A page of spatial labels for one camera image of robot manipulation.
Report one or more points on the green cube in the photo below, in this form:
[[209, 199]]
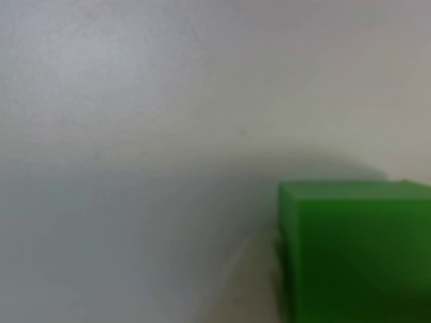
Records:
[[353, 252]]

